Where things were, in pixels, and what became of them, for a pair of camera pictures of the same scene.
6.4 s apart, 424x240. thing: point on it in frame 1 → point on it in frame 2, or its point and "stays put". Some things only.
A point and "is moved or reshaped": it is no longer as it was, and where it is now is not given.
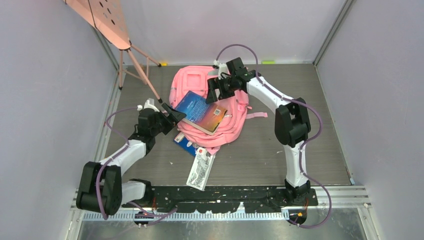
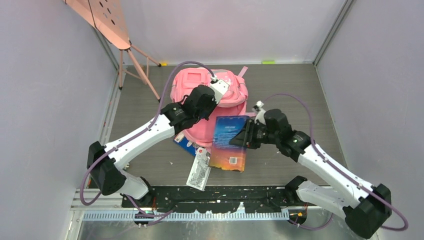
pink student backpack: [231, 128] stays put
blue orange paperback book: [205, 116] is moved or reshaped
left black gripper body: [163, 124] → [205, 113]
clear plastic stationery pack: [200, 168] stays put
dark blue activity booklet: [187, 145] stays put
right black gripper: [214, 83] → [246, 135]
